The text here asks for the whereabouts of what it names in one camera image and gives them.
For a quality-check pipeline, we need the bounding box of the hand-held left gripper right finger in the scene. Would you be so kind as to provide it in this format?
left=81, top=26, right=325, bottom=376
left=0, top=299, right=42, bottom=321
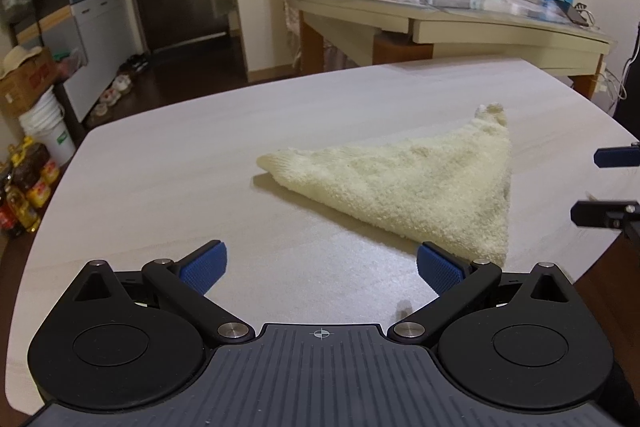
left=387, top=241, right=576, bottom=349

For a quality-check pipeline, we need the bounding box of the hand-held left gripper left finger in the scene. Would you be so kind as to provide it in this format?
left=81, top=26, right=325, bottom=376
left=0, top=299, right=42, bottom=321
left=74, top=239, right=254, bottom=348

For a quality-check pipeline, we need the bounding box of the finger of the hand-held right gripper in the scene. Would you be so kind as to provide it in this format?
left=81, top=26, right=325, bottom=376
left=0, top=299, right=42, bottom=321
left=595, top=146, right=640, bottom=168
left=571, top=199, right=640, bottom=253

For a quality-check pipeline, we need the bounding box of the cream terry towel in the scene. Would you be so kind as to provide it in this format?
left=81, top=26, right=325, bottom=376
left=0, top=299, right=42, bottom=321
left=256, top=103, right=513, bottom=269

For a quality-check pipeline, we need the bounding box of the dark object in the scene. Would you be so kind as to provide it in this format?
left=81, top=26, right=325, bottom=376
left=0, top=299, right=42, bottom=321
left=612, top=22, right=640, bottom=142

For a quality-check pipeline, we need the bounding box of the dark smartphone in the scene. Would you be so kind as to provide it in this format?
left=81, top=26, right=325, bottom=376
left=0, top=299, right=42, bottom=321
left=554, top=0, right=591, bottom=26

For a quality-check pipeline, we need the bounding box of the group of cooking oil bottles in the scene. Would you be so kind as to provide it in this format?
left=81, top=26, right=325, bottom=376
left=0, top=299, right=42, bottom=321
left=0, top=137, right=62, bottom=238

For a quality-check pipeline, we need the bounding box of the row of shoes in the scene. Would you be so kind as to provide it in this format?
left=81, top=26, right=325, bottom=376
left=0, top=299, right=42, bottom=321
left=92, top=53, right=151, bottom=118

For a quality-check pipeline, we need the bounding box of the white plastic bucket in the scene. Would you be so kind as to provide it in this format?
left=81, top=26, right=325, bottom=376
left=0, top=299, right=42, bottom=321
left=19, top=86, right=77, bottom=168

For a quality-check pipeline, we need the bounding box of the colourful cloth pile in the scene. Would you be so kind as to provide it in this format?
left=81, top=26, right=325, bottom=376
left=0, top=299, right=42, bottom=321
left=52, top=49, right=83, bottom=80

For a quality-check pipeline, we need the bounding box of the cardboard box red print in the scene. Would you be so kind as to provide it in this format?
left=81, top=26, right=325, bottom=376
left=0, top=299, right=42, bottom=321
left=0, top=47, right=58, bottom=115

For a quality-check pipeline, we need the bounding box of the glass-topped dining table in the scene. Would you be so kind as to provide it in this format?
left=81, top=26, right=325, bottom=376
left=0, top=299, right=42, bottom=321
left=272, top=0, right=617, bottom=100

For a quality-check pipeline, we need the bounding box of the grey white storage cabinet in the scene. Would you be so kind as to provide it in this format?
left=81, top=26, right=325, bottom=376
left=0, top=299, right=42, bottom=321
left=0, top=0, right=146, bottom=128

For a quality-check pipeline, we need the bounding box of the straw hat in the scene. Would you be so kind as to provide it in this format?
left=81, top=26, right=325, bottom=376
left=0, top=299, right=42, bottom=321
left=0, top=45, right=43, bottom=78

